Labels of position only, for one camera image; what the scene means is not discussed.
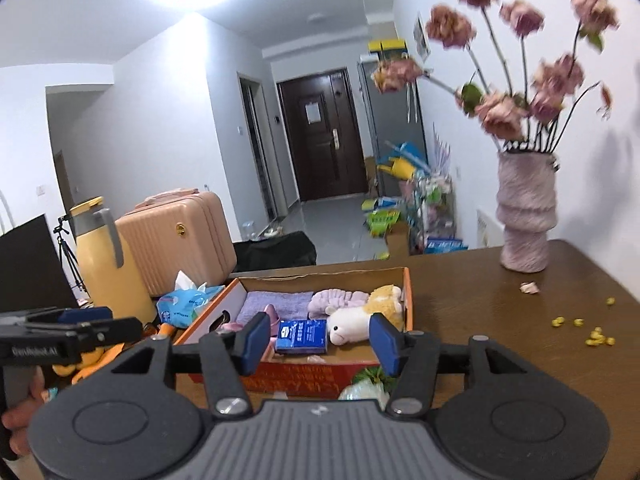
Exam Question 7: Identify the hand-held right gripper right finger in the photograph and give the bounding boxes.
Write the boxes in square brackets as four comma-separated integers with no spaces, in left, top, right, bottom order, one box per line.
[369,313,533,418]

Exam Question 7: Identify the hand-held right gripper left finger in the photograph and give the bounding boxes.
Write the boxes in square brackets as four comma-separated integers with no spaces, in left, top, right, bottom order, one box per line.
[107,312,272,418]

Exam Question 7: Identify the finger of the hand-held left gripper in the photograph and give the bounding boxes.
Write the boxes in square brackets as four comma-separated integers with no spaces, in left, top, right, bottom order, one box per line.
[25,306,114,333]
[62,316,144,358]

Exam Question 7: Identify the white and yellow plush sheep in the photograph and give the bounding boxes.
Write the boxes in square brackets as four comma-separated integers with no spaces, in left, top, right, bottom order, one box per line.
[325,285,405,347]

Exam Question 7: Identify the cardboard box with orange rim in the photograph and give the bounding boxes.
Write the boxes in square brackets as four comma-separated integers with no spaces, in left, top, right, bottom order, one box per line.
[172,266,415,401]

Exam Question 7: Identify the person's left hand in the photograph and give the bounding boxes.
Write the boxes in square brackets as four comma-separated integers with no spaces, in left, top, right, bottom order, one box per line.
[0,366,48,457]

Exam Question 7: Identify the pink plush item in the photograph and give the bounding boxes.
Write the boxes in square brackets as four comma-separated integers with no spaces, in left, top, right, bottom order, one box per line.
[215,304,284,337]

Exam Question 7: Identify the orange plush toy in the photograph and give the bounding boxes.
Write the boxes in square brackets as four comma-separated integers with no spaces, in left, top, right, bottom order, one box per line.
[52,322,177,386]

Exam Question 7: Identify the blue rectangular packet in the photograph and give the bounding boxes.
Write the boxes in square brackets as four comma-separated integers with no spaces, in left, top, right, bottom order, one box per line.
[275,319,329,357]

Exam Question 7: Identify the purple towel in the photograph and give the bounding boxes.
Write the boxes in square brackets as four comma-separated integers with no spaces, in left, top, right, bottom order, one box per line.
[235,290,315,327]

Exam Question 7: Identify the white plastic bag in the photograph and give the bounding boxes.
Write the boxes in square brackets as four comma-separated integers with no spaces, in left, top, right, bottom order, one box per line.
[337,366,401,411]

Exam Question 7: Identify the yellow thermos jug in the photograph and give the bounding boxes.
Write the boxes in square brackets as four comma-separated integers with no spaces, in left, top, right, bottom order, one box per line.
[69,196,158,327]

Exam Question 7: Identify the black tripod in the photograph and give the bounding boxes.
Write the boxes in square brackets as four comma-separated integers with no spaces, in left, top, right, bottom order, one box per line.
[52,215,92,307]

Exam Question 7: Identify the black monitor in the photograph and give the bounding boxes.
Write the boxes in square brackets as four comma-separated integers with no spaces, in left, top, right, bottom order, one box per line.
[0,214,79,314]

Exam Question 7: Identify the blue tissue pack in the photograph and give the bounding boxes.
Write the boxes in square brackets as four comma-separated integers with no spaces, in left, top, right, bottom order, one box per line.
[156,271,226,332]

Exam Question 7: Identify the black bag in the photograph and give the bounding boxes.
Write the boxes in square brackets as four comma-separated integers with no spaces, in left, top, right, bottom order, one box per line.
[232,231,318,274]

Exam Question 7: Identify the small brown cardboard box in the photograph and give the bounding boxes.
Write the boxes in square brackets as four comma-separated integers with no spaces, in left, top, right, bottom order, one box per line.
[385,222,412,259]

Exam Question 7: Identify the pink suitcase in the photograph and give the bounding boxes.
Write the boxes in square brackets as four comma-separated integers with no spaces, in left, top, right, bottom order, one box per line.
[115,187,238,297]

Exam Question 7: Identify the pile of colourful packages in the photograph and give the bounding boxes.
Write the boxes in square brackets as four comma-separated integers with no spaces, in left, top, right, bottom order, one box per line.
[362,125,471,256]

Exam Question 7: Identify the pink ribbed vase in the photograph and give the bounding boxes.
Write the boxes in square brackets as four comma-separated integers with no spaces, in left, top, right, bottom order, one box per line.
[496,150,559,274]

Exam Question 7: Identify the scattered yellow bits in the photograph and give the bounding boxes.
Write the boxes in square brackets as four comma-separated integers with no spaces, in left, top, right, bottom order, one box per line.
[550,297,617,348]

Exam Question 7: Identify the dark brown door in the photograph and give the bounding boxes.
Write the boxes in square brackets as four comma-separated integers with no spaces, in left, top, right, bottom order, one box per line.
[277,69,368,203]

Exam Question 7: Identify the grey fridge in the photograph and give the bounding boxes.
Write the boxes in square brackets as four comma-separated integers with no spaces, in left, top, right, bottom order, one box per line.
[357,57,429,196]

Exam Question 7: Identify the pink artificial flowers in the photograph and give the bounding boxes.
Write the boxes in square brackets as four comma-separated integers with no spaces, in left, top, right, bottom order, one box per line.
[372,0,622,155]

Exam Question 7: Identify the yellow box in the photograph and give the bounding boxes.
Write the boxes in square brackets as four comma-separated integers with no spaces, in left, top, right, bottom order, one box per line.
[367,38,407,59]

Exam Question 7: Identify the framed wall picture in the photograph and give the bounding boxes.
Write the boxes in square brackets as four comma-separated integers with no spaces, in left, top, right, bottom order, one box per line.
[414,12,432,62]

